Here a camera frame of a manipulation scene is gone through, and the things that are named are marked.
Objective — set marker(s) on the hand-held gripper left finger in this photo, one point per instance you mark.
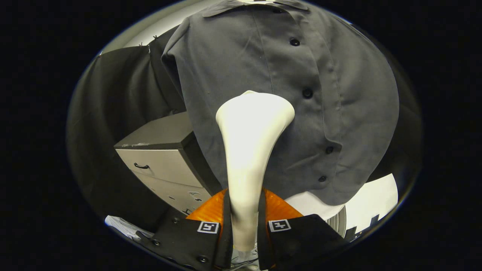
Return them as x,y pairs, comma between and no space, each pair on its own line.
226,241

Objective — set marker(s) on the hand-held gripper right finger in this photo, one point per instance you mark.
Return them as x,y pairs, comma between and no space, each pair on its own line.
263,248

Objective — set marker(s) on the white garment steamer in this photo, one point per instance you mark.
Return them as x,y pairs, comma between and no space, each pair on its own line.
250,143

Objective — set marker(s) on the grey button-up shirt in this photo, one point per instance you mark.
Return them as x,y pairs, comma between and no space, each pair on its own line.
233,56

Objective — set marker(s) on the white mannequin torso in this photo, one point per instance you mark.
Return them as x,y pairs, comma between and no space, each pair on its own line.
308,205

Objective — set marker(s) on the grey ribbed panel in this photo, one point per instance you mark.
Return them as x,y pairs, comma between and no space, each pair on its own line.
338,224

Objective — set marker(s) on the grey drawer cabinet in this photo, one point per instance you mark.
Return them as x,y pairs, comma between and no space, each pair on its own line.
162,165

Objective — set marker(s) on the white striped fabric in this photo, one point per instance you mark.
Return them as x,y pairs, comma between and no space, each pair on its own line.
124,226

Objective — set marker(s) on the white table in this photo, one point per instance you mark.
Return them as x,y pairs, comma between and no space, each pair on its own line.
372,203

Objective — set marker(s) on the black backdrop cloth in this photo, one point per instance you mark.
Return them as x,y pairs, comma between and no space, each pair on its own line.
113,113

